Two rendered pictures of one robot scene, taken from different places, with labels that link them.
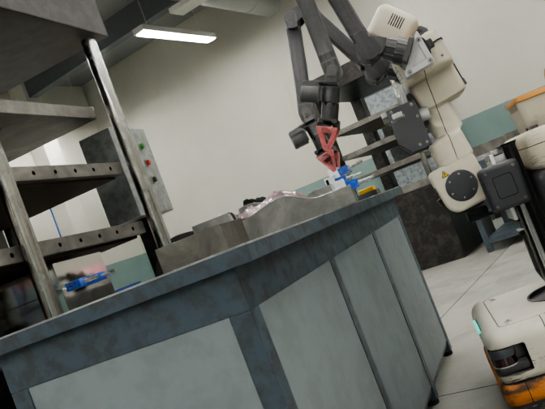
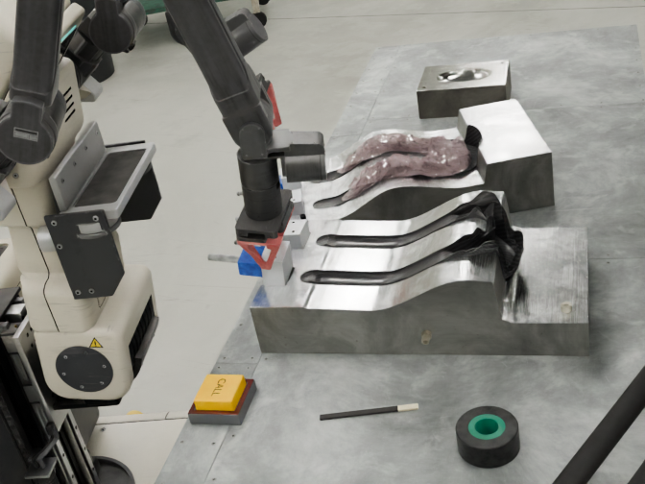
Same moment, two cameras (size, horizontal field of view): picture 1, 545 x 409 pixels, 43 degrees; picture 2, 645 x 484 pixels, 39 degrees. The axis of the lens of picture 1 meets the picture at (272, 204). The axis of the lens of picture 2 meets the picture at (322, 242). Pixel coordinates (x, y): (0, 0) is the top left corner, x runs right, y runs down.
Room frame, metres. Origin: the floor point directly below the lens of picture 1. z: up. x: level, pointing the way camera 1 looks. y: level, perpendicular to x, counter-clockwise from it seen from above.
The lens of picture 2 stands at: (3.83, -0.18, 1.66)
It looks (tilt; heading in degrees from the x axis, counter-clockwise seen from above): 30 degrees down; 180
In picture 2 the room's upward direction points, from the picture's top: 12 degrees counter-clockwise
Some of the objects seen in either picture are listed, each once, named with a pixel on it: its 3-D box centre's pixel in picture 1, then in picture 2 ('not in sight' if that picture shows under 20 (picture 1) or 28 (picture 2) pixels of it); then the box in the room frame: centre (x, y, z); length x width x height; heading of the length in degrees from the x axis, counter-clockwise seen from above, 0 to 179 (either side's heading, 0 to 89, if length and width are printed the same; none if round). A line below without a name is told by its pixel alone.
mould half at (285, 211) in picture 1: (275, 214); (406, 173); (2.25, 0.00, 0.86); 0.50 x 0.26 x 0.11; 88
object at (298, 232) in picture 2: (344, 178); (270, 241); (2.47, -0.27, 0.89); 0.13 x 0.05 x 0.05; 70
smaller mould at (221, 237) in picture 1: (203, 246); (465, 89); (1.85, 0.21, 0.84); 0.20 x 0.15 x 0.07; 71
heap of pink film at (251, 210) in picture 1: (272, 201); (402, 155); (2.26, 0.00, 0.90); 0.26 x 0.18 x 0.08; 88
